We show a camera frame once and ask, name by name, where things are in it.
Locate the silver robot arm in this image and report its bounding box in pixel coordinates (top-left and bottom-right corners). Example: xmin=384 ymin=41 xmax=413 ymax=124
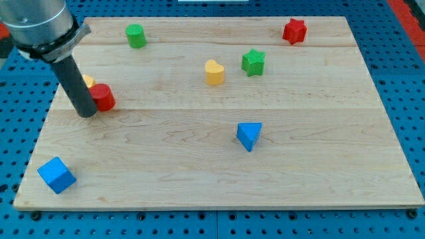
xmin=1 ymin=0 xmax=97 ymax=118

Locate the blue triangle block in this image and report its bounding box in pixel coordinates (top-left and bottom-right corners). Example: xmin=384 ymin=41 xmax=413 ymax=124
xmin=236 ymin=122 xmax=262 ymax=152

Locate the green star block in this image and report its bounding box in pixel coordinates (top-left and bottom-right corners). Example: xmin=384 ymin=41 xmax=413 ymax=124
xmin=241 ymin=48 xmax=266 ymax=77

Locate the blue cube block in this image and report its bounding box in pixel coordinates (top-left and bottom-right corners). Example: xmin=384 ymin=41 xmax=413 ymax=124
xmin=37 ymin=157 xmax=76 ymax=194

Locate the yellow block behind stick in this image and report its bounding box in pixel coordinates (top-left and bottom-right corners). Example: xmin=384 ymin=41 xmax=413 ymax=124
xmin=82 ymin=74 xmax=96 ymax=88

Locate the red star block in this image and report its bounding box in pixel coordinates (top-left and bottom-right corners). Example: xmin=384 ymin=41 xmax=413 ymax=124
xmin=282 ymin=18 xmax=307 ymax=44

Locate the red cylinder block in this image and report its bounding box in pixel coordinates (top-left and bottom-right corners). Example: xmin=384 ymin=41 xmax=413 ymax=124
xmin=89 ymin=84 xmax=116 ymax=112

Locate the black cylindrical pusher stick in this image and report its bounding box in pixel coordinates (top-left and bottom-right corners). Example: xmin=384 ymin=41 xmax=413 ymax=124
xmin=50 ymin=55 xmax=98 ymax=118

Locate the green cylinder block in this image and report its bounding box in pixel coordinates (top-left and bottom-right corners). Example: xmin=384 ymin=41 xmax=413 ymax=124
xmin=126 ymin=24 xmax=147 ymax=48

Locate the wooden board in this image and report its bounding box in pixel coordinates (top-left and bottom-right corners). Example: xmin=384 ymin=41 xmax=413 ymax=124
xmin=13 ymin=17 xmax=424 ymax=211

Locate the yellow heart block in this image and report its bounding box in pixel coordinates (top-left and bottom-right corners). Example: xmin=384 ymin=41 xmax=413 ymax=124
xmin=205 ymin=60 xmax=225 ymax=86

